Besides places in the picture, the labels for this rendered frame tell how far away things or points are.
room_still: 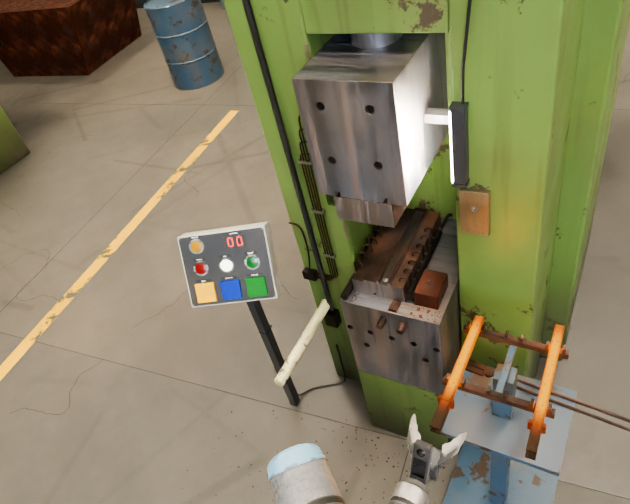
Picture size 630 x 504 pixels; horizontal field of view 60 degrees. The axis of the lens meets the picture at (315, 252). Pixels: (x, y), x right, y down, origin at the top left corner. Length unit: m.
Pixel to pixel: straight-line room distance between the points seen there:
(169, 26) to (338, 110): 4.69
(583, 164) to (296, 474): 1.50
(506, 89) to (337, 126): 0.45
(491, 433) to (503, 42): 1.18
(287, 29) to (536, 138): 0.75
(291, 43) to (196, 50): 4.55
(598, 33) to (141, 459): 2.66
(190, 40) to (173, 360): 3.77
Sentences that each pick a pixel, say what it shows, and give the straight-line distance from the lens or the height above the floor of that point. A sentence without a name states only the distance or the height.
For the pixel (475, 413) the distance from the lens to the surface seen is 1.95.
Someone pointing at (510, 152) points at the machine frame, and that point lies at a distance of 1.61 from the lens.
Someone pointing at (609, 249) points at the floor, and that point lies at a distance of 3.54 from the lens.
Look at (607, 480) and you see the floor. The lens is 2.70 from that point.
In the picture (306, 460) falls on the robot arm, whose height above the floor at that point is 1.43.
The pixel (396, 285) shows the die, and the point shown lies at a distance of 1.92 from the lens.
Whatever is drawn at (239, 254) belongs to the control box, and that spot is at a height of 1.12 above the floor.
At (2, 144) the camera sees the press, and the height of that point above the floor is 0.23.
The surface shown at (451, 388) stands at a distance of 1.68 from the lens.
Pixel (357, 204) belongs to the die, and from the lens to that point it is 1.72.
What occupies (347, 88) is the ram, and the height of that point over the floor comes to 1.74.
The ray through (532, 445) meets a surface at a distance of 1.59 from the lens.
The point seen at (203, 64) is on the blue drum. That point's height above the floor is 0.23.
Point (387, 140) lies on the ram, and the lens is 1.52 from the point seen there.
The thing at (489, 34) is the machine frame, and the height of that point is 1.82.
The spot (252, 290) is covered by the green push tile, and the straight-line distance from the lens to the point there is 2.03.
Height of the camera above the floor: 2.39
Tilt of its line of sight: 42 degrees down
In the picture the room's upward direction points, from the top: 16 degrees counter-clockwise
